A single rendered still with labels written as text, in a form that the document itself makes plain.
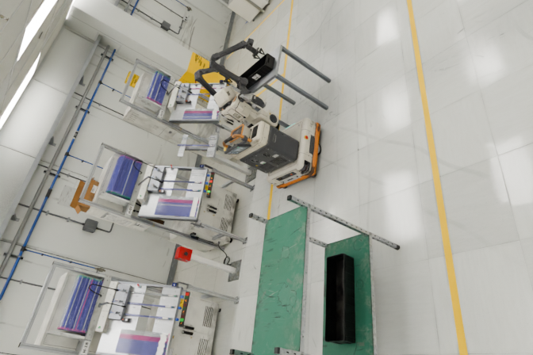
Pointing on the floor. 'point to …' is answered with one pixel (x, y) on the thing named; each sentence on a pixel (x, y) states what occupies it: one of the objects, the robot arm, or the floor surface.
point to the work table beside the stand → (287, 80)
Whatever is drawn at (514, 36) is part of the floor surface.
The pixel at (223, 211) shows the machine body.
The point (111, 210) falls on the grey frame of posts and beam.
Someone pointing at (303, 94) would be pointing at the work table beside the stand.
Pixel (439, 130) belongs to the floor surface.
